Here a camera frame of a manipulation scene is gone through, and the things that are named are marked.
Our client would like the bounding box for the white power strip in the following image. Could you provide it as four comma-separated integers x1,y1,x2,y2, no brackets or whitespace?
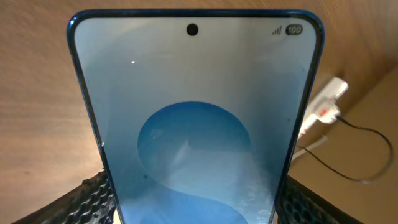
298,77,349,138

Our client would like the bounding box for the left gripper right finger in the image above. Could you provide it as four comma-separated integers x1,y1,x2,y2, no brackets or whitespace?
276,176,362,224

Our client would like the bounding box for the black charger cable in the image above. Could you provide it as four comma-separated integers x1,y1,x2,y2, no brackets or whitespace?
295,114,394,183

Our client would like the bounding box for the blue Galaxy smartphone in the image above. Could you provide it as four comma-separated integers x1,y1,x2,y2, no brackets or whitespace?
67,9,325,224

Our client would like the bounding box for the white power strip cord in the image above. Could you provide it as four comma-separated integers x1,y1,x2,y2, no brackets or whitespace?
290,135,329,162

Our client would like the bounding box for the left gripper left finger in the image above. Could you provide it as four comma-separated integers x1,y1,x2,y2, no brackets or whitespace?
13,171,116,224

